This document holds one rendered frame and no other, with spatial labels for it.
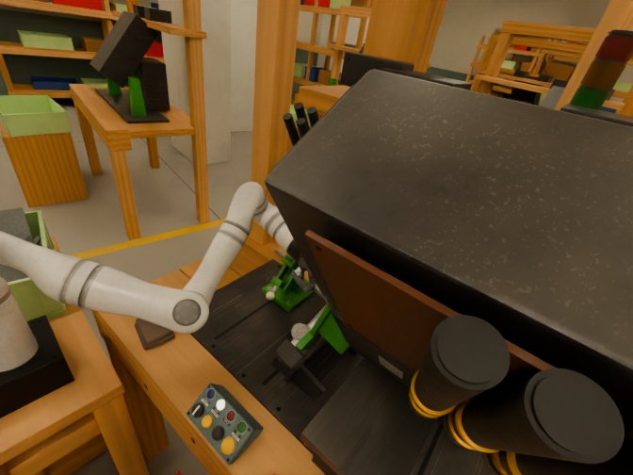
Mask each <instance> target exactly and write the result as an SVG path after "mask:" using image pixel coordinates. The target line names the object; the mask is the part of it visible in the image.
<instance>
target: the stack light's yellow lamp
mask: <svg viewBox="0 0 633 475"><path fill-rule="evenodd" d="M624 69H625V64H623V63H618V62H612V61H605V60H598V59H595V60H593V61H592V63H591V65H590V67H589V69H588V70H587V72H586V73H585V75H584V77H583V79H582V80H581V82H580V84H581V85H579V87H581V88H586V89H591V90H600V91H605V92H610V90H612V89H613V87H614V85H615V84H616V82H617V80H618V79H619V77H620V75H621V74H622V72H623V70H624Z"/></svg>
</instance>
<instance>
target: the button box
mask: <svg viewBox="0 0 633 475"><path fill-rule="evenodd" d="M209 389H214V391H215V396H214V398H213V399H208V398H207V396H206V394H207V392H208V390H209ZM219 400H224V402H225V405H224V408H223V409H221V410H219V409H218V408H217V402H218V401H219ZM196 403H200V404H202V405H203V413H202V414H201V415H200V416H199V417H193V416H192V413H191V410H192V407H193V406H194V405H195V404H196ZM229 411H234V412H235V419H234V420H233V421H229V420H228V419H227V414H228V412H229ZM207 415H209V416H211V417H212V418H213V423H212V425H211V426H210V427H209V428H204V427H203V426H202V419H203V417H204V416H207ZM187 416H188V417H189V418H190V420H191V421H192V422H193V423H194V424H195V426H196V427H197V428H198V429H199V430H200V432H201V433H202V434H203V435H204V437H205V438H206V439H207V440H208V441H209V442H210V444H211V445H212V446H213V447H214V448H215V450H216V451H217V452H218V453H219V455H220V456H221V457H222V458H223V459H224V461H225V462H226V463H227V464H228V465H231V464H232V463H233V462H234V461H235V460H236V459H237V458H238V457H239V456H240V455H241V454H242V453H243V452H244V451H245V450H246V449H247V448H248V447H249V446H250V445H251V443H252V442H253V441H254V440H255V439H256V438H257V437H258V436H259V434H260V433H261V432H262V431H263V429H264V428H263V427H262V426H261V425H260V424H259V423H258V422H257V421H256V419H255V418H254V417H253V416H252V415H251V414H250V413H249V412H248V411H247V410H246V409H245V408H244V407H243V406H242V405H241V404H240V403H239V402H238V401H237V400H236V399H235V398H234V397H233V396H232V395H231V394H230V393H229V392H228V391H227V390H226V388H225V387H224V386H223V385H216V384H213V383H212V384H211V383H210V384H208V386H207V387H206V388H205V390H204V391H203V393H202V394H201V395H200V396H199V398H198V399H197V400H196V401H195V402H194V403H193V404H192V406H191V407H190V408H189V410H188V411H187ZM240 422H244V423H245V424H246V431H245V432H244V433H242V434H241V433H239V432H238V430H237V426H238V424H239V423H240ZM216 427H221V428H222V430H223V436H222V438H221V439H219V440H214V439H213V437H212V431H213V429H214V428H216ZM227 437H232V438H233V439H234V441H235V449H234V451H233V452H232V453H230V454H224V453H223V452H222V450H221V443H222V441H223V440H224V439H225V438H227Z"/></svg>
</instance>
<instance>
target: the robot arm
mask: <svg viewBox="0 0 633 475"><path fill-rule="evenodd" d="M252 221H254V222H255V223H257V224H258V225H260V226H261V227H263V228H264V229H265V231H266V232H267V233H268V234H269V235H270V236H272V237H273V238H274V239H275V240H276V242H277V243H278V244H279V245H280V247H281V248H282V249H284V250H285V251H286V252H287V255H288V256H289V257H290V258H291V259H292V260H293V259H294V260H295V261H296V262H297V263H298V264H299V267H298V268H297V269H296V270H294V271H291V272H290V275H291V276H292V277H293V279H294V280H295V281H296V282H297V284H298V285H299V286H300V288H301V289H302V291H304V292H309V291H311V290H314V291H315V292H316V293H317V294H318V295H319V296H320V297H321V298H323V299H324V297H323V295H322V293H321V291H320V290H319V288H318V286H317V283H316V281H315V279H314V277H313V275H312V273H311V272H310V270H309V268H308V266H307V265H306V263H305V261H304V259H303V257H302V255H301V253H300V250H299V248H298V246H297V244H296V242H295V240H294V239H293V238H292V236H291V234H290V232H289V230H288V228H287V226H286V224H285V222H284V219H283V217H282V215H281V214H280V212H279V210H278V208H277V206H273V205H272V204H271V203H270V202H269V201H268V199H267V197H266V194H265V192H264V190H263V188H262V187H261V186H260V185H259V184H258V183H256V182H247V183H245V184H243V185H242V186H241V187H239V189H238V190H237V191H236V193H235V196H234V198H233V200H232V203H231V205H230V208H229V211H228V215H227V218H226V219H225V221H224V222H223V224H222V226H221V227H220V229H219V230H218V232H217V233H216V235H215V237H214V239H213V240H212V242H211V244H210V246H209V248H208V250H207V252H206V254H205V256H204V258H203V261H202V263H201V265H200V266H199V267H198V269H197V271H196V272H195V274H194V275H193V277H192V278H191V279H190V281H189V282H188V283H187V285H186V286H185V287H184V288H183V289H176V288H171V287H163V286H158V285H154V284H151V283H147V282H145V281H142V280H140V279H138V278H136V277H134V276H132V275H129V274H127V273H125V272H122V271H120V270H115V269H112V268H110V267H108V266H105V265H102V264H98V263H95V262H92V261H88V260H86V259H82V258H78V257H74V256H70V255H67V254H63V253H59V252H56V251H53V250H50V249H47V248H44V247H41V246H39V245H36V244H33V243H30V242H27V241H25V240H22V239H20V238H17V237H14V236H11V235H9V234H6V233H4V232H1V231H0V264H1V265H5V266H8V267H12V268H14V269H16V270H20V271H22V272H23V273H25V274H26V275H27V276H28V277H29V278H30V279H31V280H32V281H33V282H34V283H35V285H36V286H37V287H38V288H39V289H40V290H41V291H42V292H43V293H44V294H45V295H46V296H48V297H49V298H51V299H52V300H55V301H57V302H61V303H66V304H70V305H74V306H78V307H81V308H86V309H90V310H95V311H100V312H106V313H111V314H118V315H125V316H130V317H134V318H138V319H144V320H146V321H149V322H151V323H154V324H157V325H159V326H162V327H164V328H167V329H169V330H172V331H173V332H175V333H178V334H191V333H194V332H196V331H198V330H199V329H201V328H202V327H203V326H204V325H205V323H206V322H207V320H208V317H209V305H210V303H211V301H212V298H213V295H214V293H215V291H216V289H217V287H218V285H219V282H220V280H221V279H222V277H223V275H224V274H225V272H226V271H227V270H228V269H229V267H230V266H231V264H232V263H233V261H234V260H235V258H236V256H237V255H238V253H239V252H240V250H241V248H242V247H243V245H244V243H245V241H246V240H247V238H248V236H249V234H250V232H251V230H252ZM302 270H305V271H308V277H309V284H310V285H308V286H307V285H306V284H305V283H304V282H303V280H302V279H301V277H302V274H301V271H302ZM38 347H39V345H38V342H37V340H36V338H35V337H34V335H33V333H32V331H31V329H30V327H29V325H28V323H27V321H26V319H25V317H24V314H23V312H22V310H21V308H20V306H19V305H18V303H17V301H16V299H15V297H14V295H13V293H12V291H11V289H10V288H9V286H8V283H7V281H6V280H5V279H4V278H2V277H0V372H2V371H7V370H11V369H15V368H18V367H19V366H21V365H23V364H24V363H26V362H27V361H28V360H30V359H31V358H32V357H33V356H34V355H35V353H36V352H37V350H38Z"/></svg>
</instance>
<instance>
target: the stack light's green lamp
mask: <svg viewBox="0 0 633 475"><path fill-rule="evenodd" d="M608 96H609V93H608V92H605V91H600V90H591V89H586V88H581V87H579V88H577V90H576V92H575V94H574V96H573V98H572V100H571V101H570V103H569V104H571V105H575V106H582V107H586V108H591V109H597V110H600V108H601V107H602V105H603V104H604V103H605V101H606V99H607V98H608Z"/></svg>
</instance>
